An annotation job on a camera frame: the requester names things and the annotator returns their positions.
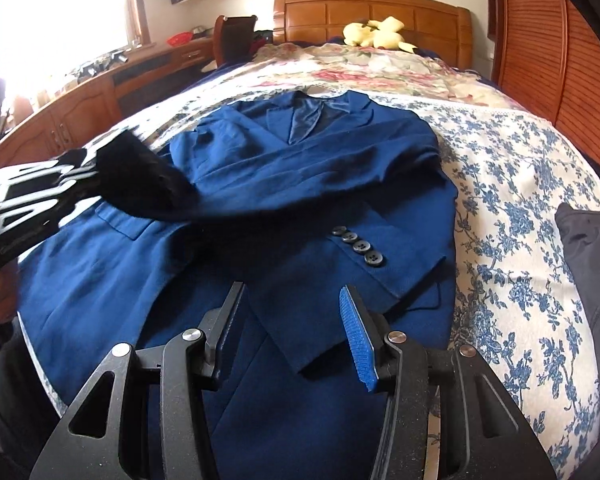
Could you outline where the wooden slatted wardrobe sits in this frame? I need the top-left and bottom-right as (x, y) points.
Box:
(485, 0), (600, 186)

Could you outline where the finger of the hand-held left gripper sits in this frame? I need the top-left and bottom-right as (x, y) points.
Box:
(55, 131), (191, 196)
(0, 170), (181, 246)

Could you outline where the pink floral quilt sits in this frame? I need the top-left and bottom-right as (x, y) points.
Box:
(215, 42), (526, 111)

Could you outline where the dark grey garment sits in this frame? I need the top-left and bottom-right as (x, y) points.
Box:
(554, 202), (600, 436)

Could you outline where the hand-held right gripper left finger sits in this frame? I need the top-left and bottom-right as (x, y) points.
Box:
(30, 281), (246, 480)

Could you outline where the yellow plush toy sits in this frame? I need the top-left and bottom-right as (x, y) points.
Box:
(342, 16), (416, 54)

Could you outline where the wooden desk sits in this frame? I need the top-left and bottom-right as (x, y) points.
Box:
(0, 37), (219, 173)

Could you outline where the wood framed window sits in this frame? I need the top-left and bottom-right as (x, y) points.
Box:
(0, 0), (149, 88)

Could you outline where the wooden bed headboard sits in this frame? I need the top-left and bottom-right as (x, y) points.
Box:
(272, 0), (476, 68)

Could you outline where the wooden chair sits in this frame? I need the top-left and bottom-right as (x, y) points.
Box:
(214, 15), (259, 67)

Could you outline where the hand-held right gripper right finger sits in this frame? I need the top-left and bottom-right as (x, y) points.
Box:
(339, 285), (551, 480)

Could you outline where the blue blazer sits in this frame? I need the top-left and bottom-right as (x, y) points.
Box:
(17, 90), (458, 480)

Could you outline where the black metal device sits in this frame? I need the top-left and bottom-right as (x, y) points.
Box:
(76, 49), (129, 82)

